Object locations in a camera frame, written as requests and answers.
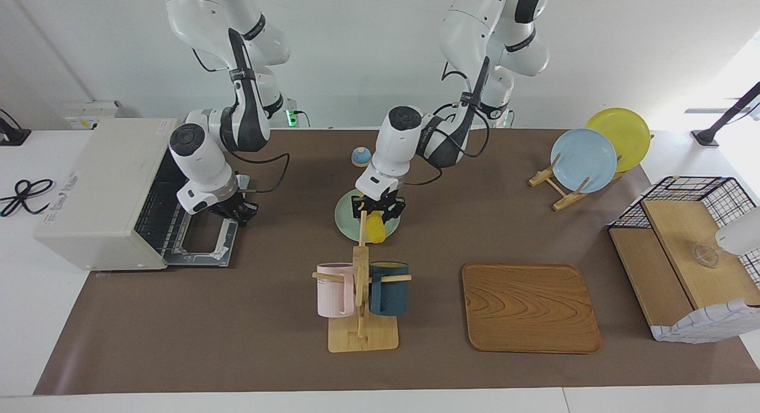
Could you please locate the yellow corn cob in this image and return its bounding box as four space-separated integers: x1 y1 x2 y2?
365 211 387 244

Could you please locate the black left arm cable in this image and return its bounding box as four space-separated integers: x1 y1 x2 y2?
407 57 493 187

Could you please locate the coiled black cable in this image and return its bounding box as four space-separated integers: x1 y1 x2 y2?
0 179 55 218

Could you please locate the metal wire oven rack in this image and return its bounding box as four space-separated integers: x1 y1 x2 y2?
135 159 194 262

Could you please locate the blurry white object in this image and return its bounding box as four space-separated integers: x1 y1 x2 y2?
714 205 760 257

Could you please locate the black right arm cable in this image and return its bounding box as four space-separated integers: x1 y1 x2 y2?
193 27 292 194

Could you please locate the pale green plate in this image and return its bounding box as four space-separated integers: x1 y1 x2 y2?
334 187 401 244

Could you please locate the white wall box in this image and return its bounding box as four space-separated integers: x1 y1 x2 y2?
62 100 128 131

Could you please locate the dark blue mug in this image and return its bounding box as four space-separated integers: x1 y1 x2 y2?
368 261 410 317

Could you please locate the yellow plate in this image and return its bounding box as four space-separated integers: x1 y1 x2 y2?
585 107 652 173

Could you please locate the glass oven door with handle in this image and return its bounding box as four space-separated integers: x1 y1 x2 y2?
161 214 240 268

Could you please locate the black clamp base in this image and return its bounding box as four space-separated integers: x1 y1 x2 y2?
0 109 31 147

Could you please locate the wooden plate rack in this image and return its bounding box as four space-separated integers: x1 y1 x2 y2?
528 137 655 212

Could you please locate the pink mug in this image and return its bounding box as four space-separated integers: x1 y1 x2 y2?
316 262 357 318

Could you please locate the wooden mug tree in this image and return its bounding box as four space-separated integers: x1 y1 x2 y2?
312 210 412 353

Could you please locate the light blue plate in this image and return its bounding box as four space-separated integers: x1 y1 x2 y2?
550 128 618 194

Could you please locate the wooden serving tray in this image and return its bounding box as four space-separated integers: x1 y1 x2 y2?
462 263 603 355

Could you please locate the black wire basket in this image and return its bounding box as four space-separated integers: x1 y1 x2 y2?
609 188 760 344
612 176 760 283

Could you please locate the small clear glass cup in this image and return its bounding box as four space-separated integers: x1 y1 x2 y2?
692 244 720 268

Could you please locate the white toaster oven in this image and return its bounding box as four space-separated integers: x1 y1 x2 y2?
34 117 194 271

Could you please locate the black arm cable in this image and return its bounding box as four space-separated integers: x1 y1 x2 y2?
407 57 493 187
193 27 292 194

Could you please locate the brown table mat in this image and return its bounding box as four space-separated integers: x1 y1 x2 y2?
33 127 760 396

